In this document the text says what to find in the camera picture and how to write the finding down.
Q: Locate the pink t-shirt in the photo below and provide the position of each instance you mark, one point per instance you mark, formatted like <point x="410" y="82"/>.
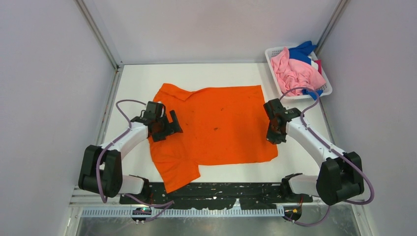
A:
<point x="293" y="74"/>

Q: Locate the orange t-shirt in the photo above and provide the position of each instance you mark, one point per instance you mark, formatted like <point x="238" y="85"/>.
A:
<point x="220" y="126"/>

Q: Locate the red garment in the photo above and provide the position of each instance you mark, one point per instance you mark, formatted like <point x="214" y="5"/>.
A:
<point x="318" y="66"/>

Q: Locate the aluminium frame rail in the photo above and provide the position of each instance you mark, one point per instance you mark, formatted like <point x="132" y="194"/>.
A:
<point x="95" y="21"/>

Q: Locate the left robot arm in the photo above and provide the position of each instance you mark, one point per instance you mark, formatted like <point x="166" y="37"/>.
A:
<point x="101" y="170"/>

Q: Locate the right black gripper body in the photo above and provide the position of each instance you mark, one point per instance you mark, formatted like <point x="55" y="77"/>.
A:
<point x="277" y="136"/>

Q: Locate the blue t-shirt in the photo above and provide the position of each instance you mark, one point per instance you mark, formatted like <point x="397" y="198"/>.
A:
<point x="304" y="52"/>

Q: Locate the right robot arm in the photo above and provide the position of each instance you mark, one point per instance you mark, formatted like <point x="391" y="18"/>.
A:
<point x="340" y="174"/>

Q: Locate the white slotted cable duct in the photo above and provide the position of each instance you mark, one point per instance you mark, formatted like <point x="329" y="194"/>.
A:
<point x="146" y="212"/>

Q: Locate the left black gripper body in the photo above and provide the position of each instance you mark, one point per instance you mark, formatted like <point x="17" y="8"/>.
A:
<point x="164" y="128"/>

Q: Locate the white plastic laundry basket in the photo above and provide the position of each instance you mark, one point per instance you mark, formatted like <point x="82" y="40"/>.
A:
<point x="271" y="52"/>

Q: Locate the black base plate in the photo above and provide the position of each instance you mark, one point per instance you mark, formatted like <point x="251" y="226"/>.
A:
<point x="217" y="196"/>

